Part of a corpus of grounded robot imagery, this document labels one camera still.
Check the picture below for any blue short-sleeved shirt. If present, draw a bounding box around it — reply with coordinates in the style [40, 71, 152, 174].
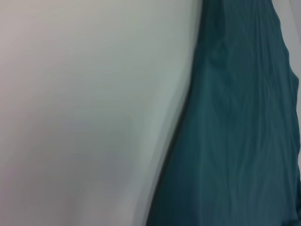
[144, 0, 301, 226]

